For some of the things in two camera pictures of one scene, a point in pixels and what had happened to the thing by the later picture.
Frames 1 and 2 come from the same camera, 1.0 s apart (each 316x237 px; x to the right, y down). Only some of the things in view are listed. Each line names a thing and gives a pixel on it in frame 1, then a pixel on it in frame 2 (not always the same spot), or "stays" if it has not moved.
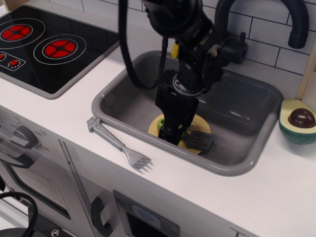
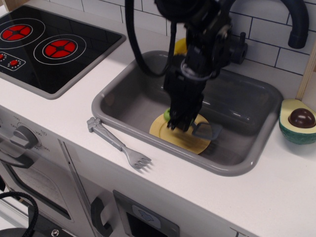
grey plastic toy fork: [135, 159] stays
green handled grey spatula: [199, 140] → [208, 130]
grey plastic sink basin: [243, 112] stays
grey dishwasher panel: [137, 220] stays
